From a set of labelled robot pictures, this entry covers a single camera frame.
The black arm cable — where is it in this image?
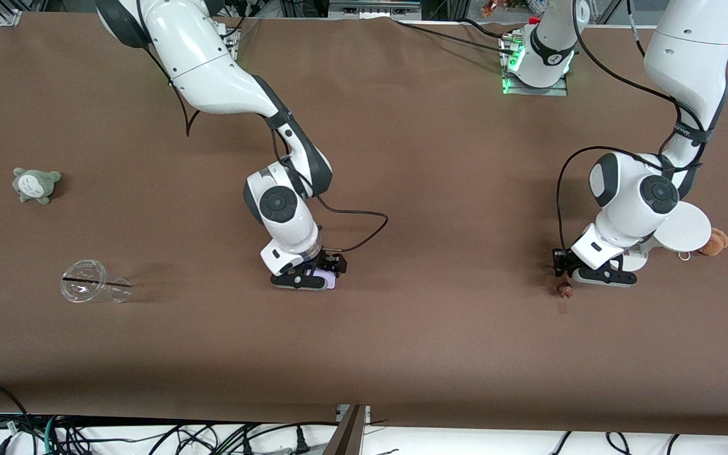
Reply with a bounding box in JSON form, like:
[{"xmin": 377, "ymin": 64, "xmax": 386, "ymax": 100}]
[
  {"xmin": 135, "ymin": 0, "xmax": 390, "ymax": 255},
  {"xmin": 556, "ymin": 0, "xmax": 713, "ymax": 253}
]

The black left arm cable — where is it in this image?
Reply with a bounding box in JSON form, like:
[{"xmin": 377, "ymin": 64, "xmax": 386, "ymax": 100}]
[{"xmin": 556, "ymin": 0, "xmax": 713, "ymax": 253}]

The aluminium profile bar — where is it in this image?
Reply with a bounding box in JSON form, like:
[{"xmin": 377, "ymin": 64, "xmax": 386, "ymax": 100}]
[{"xmin": 323, "ymin": 404, "xmax": 372, "ymax": 455}]

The black drinking straw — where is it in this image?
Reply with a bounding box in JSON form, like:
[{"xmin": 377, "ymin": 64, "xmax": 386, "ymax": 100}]
[{"xmin": 63, "ymin": 276, "xmax": 132, "ymax": 288}]

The long black table cable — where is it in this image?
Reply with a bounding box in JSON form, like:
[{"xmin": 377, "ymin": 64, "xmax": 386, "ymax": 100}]
[{"xmin": 394, "ymin": 19, "xmax": 519, "ymax": 56}]

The black power plug cable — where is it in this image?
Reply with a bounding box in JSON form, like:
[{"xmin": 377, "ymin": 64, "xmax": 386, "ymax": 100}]
[{"xmin": 238, "ymin": 422, "xmax": 339, "ymax": 455}]

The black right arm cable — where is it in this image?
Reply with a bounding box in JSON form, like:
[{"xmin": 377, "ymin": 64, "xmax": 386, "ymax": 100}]
[{"xmin": 135, "ymin": 0, "xmax": 390, "ymax": 255}]

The white round desk lamp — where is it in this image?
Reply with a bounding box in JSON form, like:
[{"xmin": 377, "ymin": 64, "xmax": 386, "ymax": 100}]
[{"xmin": 620, "ymin": 200, "xmax": 712, "ymax": 274}]

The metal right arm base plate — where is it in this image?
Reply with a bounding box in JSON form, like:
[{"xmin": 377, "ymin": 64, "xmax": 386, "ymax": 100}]
[{"xmin": 215, "ymin": 22, "xmax": 241, "ymax": 61}]

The brown teddy bear keychain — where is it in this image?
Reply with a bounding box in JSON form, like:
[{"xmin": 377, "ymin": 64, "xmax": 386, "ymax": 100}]
[{"xmin": 677, "ymin": 227, "xmax": 728, "ymax": 261}]

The brown table cover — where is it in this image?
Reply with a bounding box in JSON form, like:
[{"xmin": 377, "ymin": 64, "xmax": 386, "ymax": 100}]
[{"xmin": 0, "ymin": 11, "xmax": 728, "ymax": 437}]

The grey-green Totoro plush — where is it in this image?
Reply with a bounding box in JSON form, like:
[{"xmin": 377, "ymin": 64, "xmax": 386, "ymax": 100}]
[{"xmin": 12, "ymin": 167, "xmax": 63, "ymax": 205}]

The clear plastic cup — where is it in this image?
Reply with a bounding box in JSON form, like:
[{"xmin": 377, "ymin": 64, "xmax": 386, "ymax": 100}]
[{"xmin": 60, "ymin": 259, "xmax": 132, "ymax": 304}]

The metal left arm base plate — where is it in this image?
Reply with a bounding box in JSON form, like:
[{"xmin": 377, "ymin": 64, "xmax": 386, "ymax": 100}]
[{"xmin": 501, "ymin": 35, "xmax": 569, "ymax": 97}]

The black base cable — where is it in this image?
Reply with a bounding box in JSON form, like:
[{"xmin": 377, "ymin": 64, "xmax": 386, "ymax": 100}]
[{"xmin": 212, "ymin": 0, "xmax": 262, "ymax": 40}]

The grey power strip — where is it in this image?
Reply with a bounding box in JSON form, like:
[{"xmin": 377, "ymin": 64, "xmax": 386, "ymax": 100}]
[{"xmin": 329, "ymin": 0, "xmax": 422, "ymax": 20}]

